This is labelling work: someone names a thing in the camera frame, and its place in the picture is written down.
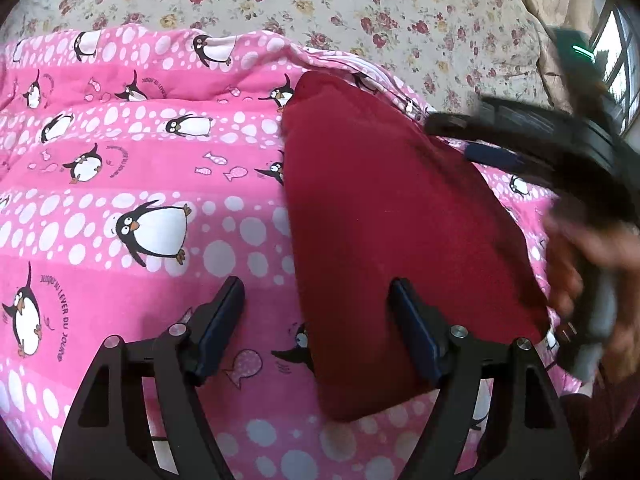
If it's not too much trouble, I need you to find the dark red small garment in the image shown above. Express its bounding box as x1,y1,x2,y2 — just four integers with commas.
279,70,554,423

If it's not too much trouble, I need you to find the person's right hand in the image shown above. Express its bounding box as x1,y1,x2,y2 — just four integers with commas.
542,200,640,376

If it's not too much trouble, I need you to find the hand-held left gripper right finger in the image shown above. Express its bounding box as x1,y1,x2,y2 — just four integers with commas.
389,277,581,480

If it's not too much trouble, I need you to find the dark red cloth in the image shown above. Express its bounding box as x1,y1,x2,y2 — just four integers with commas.
562,390,628,480

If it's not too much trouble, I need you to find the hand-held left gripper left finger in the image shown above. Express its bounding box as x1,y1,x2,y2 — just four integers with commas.
52,275,246,480

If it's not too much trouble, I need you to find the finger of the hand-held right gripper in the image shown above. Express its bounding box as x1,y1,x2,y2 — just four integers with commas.
462,142,532,169
424,110,501,137

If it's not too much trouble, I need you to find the window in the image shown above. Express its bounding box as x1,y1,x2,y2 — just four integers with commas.
590,0,640,132

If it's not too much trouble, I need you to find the pink penguin print blanket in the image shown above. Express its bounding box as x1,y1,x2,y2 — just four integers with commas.
0,22,587,480

